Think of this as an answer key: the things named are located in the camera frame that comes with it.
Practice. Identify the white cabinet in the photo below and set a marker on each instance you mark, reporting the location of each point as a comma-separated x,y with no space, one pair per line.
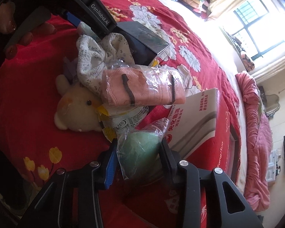
274,163

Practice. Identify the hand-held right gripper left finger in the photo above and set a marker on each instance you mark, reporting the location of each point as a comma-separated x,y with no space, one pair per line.
110,163

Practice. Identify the black box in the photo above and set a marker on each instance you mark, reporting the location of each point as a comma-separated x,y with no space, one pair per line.
142,38

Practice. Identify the barred window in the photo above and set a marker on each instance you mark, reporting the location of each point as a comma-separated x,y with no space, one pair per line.
263,23

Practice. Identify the red tissue pack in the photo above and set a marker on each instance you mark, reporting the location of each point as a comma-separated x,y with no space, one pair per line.
194,118

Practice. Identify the cream plush toy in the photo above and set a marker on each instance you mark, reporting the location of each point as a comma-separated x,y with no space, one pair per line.
76,109

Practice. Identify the clothes on window sill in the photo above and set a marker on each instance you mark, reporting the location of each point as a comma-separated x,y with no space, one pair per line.
248,61

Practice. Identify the white floral cloth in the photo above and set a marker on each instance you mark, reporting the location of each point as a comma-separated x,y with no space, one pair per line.
92,59

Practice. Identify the white yellow snack packet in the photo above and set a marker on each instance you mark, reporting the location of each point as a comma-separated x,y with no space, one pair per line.
154,63
123,121

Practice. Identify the green ball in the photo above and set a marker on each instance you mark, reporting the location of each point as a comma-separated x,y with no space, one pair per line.
137,152

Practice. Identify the dresser mirror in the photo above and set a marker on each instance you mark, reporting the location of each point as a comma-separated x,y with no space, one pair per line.
272,102

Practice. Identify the pink face mask pack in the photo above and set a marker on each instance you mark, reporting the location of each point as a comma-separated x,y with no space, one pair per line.
142,87

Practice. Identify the light blue packet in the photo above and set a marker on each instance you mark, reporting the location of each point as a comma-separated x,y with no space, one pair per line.
84,28

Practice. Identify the red floral blanket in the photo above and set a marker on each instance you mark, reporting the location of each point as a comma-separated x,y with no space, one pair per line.
26,95

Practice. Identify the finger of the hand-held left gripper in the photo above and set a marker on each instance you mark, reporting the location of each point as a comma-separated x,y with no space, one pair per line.
71,19

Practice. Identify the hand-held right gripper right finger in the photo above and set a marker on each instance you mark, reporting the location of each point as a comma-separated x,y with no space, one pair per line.
167,158

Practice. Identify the pink quilt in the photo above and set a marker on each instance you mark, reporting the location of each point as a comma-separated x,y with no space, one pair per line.
258,135

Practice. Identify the person's left hand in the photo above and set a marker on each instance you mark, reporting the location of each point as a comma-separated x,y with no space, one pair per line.
28,36

